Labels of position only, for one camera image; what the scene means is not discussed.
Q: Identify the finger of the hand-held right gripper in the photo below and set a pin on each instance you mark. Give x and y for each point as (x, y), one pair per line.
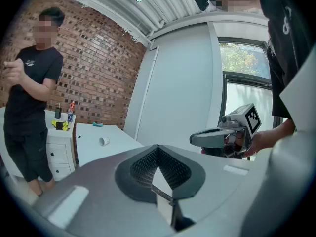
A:
(212, 151)
(207, 139)

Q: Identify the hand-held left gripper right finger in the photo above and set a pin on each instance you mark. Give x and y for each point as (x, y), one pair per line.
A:
(217, 194)

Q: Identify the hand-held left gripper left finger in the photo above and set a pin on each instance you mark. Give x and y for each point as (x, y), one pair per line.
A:
(98, 206)

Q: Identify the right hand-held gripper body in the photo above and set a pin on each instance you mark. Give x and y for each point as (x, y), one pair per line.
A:
(238, 122)

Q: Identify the white cup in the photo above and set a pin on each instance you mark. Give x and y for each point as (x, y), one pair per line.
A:
(104, 141)

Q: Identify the person's right forearm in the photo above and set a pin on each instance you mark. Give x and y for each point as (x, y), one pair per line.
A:
(284, 132)

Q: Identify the person's right hand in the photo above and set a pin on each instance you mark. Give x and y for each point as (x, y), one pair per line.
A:
(258, 142)

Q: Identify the window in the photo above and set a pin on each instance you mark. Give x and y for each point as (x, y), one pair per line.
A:
(244, 83)

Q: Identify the white table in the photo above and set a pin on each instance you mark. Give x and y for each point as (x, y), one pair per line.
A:
(98, 147)

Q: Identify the white drawer cabinet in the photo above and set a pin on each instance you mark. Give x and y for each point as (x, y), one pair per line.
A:
(60, 152)

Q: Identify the teal object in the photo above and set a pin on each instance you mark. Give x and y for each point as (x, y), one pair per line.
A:
(98, 125)

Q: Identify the yellow cloth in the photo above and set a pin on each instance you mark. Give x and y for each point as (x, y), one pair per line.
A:
(65, 126)

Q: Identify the person's black t-shirt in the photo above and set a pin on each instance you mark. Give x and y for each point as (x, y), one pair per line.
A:
(284, 46)

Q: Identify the small black box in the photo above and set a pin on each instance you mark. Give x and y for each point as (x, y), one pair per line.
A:
(59, 126)

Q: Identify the white and blue mug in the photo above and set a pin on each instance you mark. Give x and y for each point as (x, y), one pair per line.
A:
(69, 117)

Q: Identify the black pump bottle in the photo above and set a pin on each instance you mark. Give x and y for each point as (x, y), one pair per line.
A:
(58, 112)

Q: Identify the red items in mug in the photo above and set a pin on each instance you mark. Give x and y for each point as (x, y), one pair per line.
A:
(72, 106)

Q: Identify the white wall pipe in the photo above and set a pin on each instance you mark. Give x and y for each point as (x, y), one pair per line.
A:
(146, 90)

